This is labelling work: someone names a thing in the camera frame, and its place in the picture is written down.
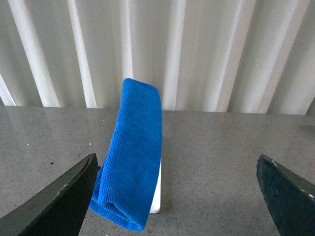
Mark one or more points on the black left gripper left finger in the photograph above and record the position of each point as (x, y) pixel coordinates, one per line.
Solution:
(57, 210)

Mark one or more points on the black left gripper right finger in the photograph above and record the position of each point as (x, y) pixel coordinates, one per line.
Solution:
(290, 198)

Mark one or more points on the blue microfiber cloth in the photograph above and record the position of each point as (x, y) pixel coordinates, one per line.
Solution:
(126, 182)

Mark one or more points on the white towel rack wooden bars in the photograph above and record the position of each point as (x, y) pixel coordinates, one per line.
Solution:
(156, 203)

